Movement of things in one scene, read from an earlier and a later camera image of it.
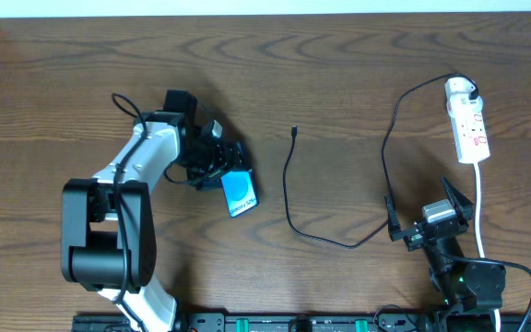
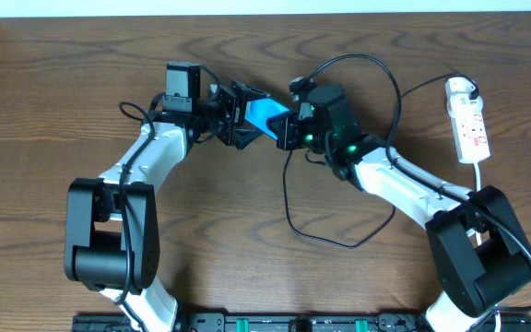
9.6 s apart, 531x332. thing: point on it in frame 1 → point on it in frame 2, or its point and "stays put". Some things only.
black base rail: x=420 y=322 stays put
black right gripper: x=430 y=230 → x=287 y=132
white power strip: x=471 y=137 stays put
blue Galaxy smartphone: x=240 y=190 → x=258 y=111
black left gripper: x=224 y=164 → x=237 y=113
